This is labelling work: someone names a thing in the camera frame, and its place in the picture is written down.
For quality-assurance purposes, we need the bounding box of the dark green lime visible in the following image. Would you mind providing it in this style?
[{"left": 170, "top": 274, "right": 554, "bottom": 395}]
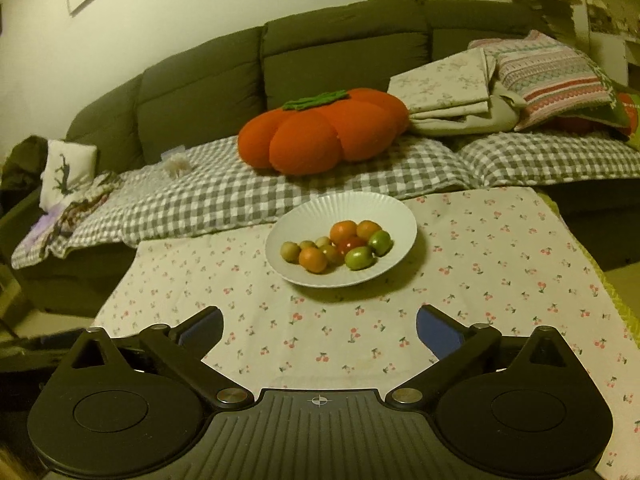
[{"left": 368, "top": 230, "right": 394, "bottom": 257}]

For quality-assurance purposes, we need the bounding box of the light green oblong fruit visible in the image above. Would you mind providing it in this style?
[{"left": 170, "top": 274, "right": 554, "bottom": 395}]
[{"left": 344, "top": 246, "right": 376, "bottom": 271}]

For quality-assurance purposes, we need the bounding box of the small brown kiwi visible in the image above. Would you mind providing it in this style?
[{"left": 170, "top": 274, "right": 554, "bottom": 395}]
[{"left": 280, "top": 240, "right": 302, "bottom": 264}]

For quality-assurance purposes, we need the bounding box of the olive green small fruit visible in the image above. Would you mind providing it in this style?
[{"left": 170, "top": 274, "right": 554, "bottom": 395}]
[{"left": 320, "top": 244, "right": 344, "bottom": 266}]

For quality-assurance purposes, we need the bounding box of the red tomato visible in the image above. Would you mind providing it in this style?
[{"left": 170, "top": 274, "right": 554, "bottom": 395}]
[{"left": 337, "top": 235, "right": 368, "bottom": 257}]

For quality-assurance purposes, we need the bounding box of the large orange mandarin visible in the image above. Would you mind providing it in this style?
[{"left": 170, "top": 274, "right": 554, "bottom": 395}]
[{"left": 298, "top": 246, "right": 329, "bottom": 274}]

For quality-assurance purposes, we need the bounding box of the orange mandarin fruit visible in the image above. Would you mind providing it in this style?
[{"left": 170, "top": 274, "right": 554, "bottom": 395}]
[{"left": 329, "top": 220, "right": 357, "bottom": 245}]

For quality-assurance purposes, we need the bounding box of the pale small round fruit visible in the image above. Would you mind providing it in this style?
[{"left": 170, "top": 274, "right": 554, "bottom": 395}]
[{"left": 316, "top": 236, "right": 331, "bottom": 247}]

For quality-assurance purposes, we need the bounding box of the cherry print tablecloth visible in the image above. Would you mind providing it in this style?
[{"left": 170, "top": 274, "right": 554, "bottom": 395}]
[{"left": 96, "top": 188, "right": 639, "bottom": 479}]

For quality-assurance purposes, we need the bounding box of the white ribbed plate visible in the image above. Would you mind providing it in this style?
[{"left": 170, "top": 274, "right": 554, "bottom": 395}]
[{"left": 266, "top": 192, "right": 416, "bottom": 288}]

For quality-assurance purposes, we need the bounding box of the clear cotton swab box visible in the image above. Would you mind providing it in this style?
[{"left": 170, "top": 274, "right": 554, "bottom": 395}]
[{"left": 160, "top": 145, "right": 193, "bottom": 179}]

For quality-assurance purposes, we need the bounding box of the white embroidered small pillow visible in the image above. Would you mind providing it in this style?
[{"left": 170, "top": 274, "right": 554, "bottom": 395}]
[{"left": 39, "top": 140, "right": 98, "bottom": 212}]

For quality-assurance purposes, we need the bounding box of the orange pumpkin plush cushion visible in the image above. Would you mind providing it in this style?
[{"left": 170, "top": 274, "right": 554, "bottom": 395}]
[{"left": 238, "top": 88, "right": 410, "bottom": 176}]

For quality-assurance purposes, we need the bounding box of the folded floral beige sheet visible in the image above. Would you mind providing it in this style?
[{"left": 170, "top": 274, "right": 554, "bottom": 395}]
[{"left": 387, "top": 48, "right": 526, "bottom": 138}]

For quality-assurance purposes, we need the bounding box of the dark green sofa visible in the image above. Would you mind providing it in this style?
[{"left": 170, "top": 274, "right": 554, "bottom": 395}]
[{"left": 0, "top": 0, "right": 557, "bottom": 201}]

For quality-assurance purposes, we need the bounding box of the striped knitted pillow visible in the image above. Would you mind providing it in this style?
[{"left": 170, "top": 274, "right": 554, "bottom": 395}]
[{"left": 469, "top": 29, "right": 629, "bottom": 131}]

